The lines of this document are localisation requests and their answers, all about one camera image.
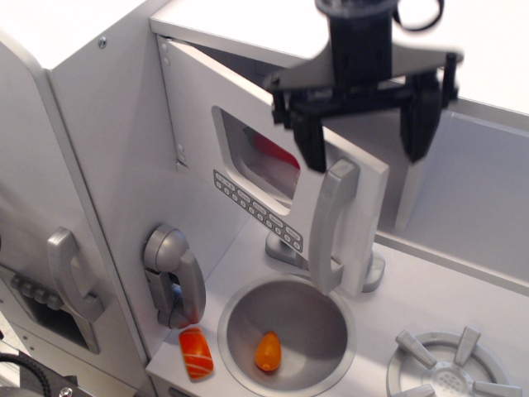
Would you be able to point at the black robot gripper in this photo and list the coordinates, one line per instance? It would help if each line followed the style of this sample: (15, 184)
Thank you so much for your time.
(361, 69)

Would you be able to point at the white microwave door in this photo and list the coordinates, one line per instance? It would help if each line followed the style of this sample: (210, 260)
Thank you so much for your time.
(210, 104)

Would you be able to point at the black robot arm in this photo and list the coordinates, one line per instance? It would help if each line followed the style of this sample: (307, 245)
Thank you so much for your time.
(362, 70)

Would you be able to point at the red toy chili pepper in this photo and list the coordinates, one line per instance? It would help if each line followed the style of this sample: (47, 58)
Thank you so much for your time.
(265, 146)

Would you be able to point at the grey toy faucet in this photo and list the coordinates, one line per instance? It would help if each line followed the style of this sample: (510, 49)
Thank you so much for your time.
(280, 251)

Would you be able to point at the white toy kitchen cabinet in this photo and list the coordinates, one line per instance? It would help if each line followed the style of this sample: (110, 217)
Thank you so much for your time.
(116, 111)

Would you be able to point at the round metal sink bowl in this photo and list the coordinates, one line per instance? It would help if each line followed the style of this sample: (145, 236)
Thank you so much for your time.
(316, 332)

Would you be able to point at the grey toy stove burner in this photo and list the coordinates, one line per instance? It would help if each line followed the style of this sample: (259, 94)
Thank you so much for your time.
(445, 364)

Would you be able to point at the orange toy fruit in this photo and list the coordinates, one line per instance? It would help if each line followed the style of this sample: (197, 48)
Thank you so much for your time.
(268, 354)

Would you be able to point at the orange toy salmon sushi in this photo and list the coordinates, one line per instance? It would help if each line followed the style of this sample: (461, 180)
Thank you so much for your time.
(196, 354)

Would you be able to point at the white toy fridge door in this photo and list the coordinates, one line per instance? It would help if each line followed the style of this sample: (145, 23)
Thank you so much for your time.
(38, 194)

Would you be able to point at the grey ice dispenser panel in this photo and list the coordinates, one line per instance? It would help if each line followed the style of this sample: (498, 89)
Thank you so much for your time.
(44, 307)

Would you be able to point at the grey microwave door handle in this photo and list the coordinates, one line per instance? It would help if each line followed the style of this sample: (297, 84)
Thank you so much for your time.
(337, 191)

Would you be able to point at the grey toy wall phone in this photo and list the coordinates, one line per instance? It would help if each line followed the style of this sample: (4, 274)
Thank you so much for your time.
(174, 277)

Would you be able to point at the grey fridge door handle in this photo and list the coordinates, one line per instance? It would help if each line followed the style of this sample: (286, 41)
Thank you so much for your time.
(62, 249)

